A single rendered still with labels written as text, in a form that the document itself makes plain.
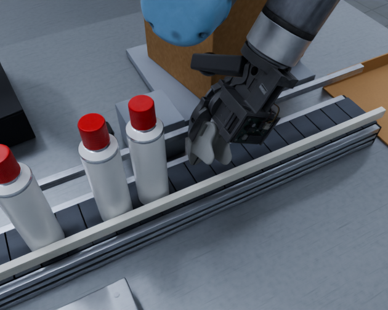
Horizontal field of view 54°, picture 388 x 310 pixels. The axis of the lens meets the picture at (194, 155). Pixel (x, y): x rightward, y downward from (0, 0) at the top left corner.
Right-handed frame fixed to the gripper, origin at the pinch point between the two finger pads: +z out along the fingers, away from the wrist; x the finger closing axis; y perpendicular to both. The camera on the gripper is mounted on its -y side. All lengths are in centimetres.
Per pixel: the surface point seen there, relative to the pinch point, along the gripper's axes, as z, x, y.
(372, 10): -26, 232, -134
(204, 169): 3.6, 4.6, -0.3
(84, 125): -5.4, -20.8, 1.4
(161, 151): -3.2, -9.4, 3.0
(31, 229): 10.4, -23.8, 3.8
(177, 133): -1.7, -2.7, -3.1
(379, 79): -18, 52, -9
